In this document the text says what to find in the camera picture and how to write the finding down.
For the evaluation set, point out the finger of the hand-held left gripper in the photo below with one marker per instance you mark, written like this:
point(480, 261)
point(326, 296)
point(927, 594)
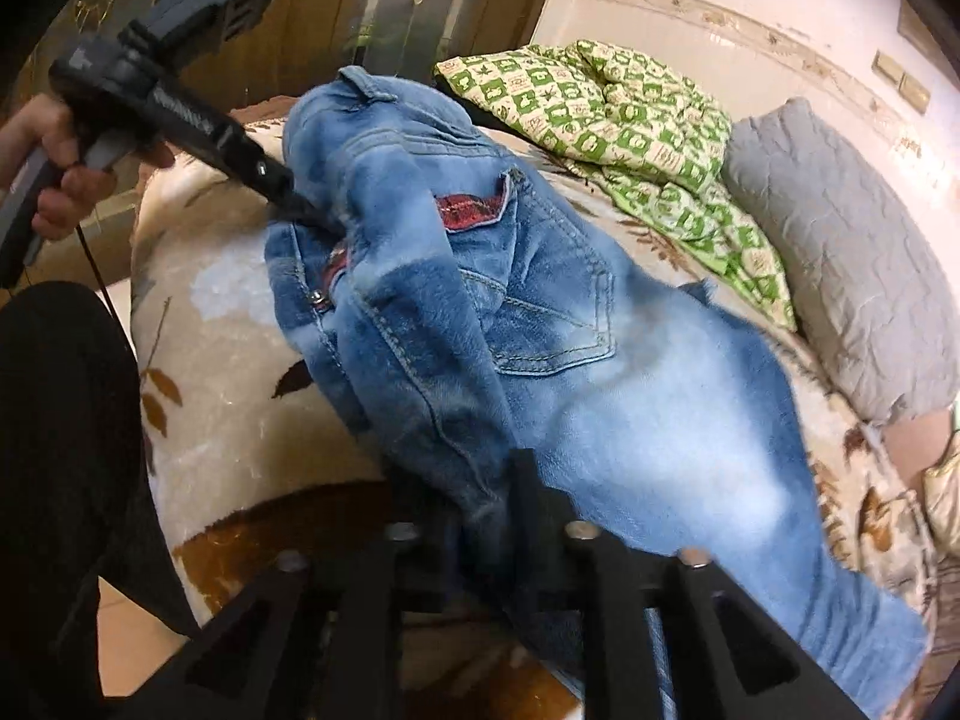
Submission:
point(289, 195)

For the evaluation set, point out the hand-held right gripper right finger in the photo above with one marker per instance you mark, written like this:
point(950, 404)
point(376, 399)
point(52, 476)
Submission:
point(540, 517)

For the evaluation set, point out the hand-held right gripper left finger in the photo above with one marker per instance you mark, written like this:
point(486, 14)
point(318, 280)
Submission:
point(375, 615)

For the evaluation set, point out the blue denim pants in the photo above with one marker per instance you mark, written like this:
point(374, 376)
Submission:
point(570, 390)

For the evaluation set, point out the person's left hand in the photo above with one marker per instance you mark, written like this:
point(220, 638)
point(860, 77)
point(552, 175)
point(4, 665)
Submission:
point(75, 202)

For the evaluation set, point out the wooden stained-glass door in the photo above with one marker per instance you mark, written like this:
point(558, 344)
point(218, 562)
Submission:
point(315, 22)

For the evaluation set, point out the beige leaf-print blanket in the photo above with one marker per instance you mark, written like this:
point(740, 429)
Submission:
point(225, 360)

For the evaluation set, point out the green checkered blanket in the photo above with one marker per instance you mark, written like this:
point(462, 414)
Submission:
point(600, 112)

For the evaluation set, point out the person's dark trouser leg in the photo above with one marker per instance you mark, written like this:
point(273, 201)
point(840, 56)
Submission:
point(60, 480)

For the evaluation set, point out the tan bolster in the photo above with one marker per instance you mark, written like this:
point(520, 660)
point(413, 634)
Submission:
point(919, 446)

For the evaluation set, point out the grey quilted pillow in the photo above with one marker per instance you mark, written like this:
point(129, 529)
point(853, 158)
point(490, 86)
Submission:
point(847, 255)

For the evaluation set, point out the cream crumpled cloth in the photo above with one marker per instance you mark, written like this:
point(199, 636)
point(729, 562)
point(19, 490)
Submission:
point(945, 480)

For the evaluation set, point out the beige wall switch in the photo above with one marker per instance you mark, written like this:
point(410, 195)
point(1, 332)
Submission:
point(915, 92)
point(889, 67)

